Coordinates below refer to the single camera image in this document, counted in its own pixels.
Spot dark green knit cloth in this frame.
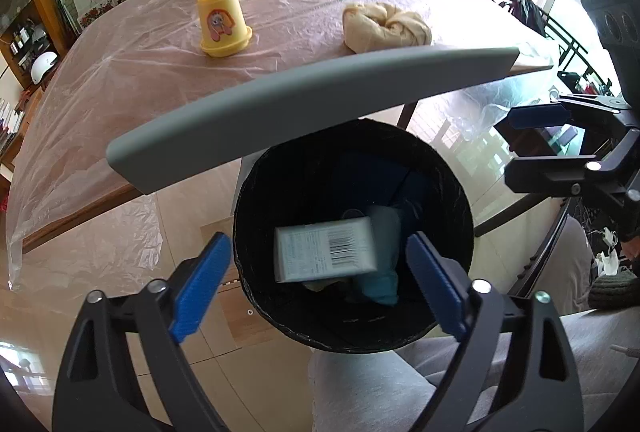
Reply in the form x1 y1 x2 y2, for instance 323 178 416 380
587 274 640 310

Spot person's grey pants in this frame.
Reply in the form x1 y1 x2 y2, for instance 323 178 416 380
307 212 640 432

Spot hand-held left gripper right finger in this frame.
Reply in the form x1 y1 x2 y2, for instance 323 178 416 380
405 232 585 432

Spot grey helmet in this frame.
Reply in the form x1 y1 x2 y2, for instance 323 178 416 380
25 23 51 48

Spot red flower picture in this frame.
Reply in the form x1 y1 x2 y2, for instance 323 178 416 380
77 0 122 31

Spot pale yellow cloth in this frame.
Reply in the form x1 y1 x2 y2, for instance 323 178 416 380
342 2 433 54

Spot stack of books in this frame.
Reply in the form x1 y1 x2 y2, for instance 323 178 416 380
0 97 31 158

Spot white crumpled tissue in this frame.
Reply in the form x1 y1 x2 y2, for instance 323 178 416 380
592 227 623 275

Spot blue and white medicine box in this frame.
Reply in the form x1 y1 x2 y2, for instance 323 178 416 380
274 216 379 284

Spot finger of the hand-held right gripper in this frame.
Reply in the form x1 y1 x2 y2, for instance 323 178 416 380
504 128 640 209
506 94 633 141

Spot white helmet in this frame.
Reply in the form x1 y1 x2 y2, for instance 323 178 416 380
31 51 60 80

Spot yellow cartoon cup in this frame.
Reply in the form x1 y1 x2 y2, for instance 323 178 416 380
196 0 254 58

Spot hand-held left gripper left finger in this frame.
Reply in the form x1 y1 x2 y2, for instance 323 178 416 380
52 232 233 432

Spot black trash bin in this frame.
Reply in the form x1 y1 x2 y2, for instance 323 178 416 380
232 117 475 354

